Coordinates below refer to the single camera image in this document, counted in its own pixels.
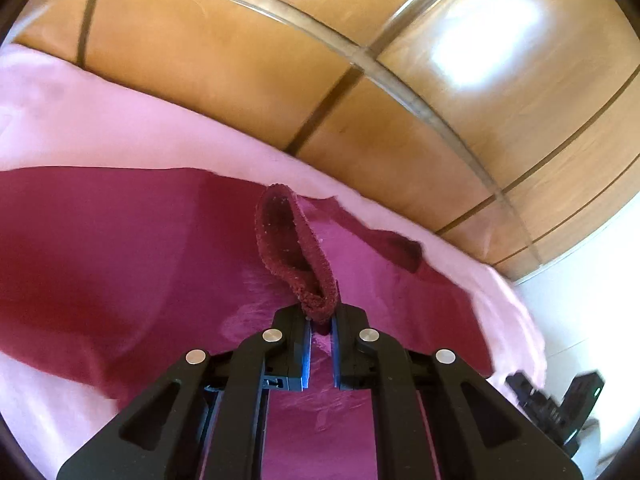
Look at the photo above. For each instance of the dark red towel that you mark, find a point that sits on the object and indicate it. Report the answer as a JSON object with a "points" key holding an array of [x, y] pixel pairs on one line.
{"points": [[150, 260]]}

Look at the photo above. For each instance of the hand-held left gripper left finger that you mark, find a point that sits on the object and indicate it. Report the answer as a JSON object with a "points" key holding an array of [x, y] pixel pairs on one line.
{"points": [[305, 360]]}

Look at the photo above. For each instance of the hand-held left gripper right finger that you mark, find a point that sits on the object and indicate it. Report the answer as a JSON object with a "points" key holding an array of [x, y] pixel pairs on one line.
{"points": [[338, 360]]}

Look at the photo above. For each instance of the wooden wardrobe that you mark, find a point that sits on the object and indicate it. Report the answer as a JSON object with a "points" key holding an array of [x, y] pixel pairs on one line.
{"points": [[225, 50]]}

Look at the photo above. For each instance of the pink bed sheet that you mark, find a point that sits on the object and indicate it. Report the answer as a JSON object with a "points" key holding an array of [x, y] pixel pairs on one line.
{"points": [[100, 125]]}

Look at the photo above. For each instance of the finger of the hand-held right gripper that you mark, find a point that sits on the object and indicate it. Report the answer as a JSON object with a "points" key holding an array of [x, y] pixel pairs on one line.
{"points": [[527, 400]]}

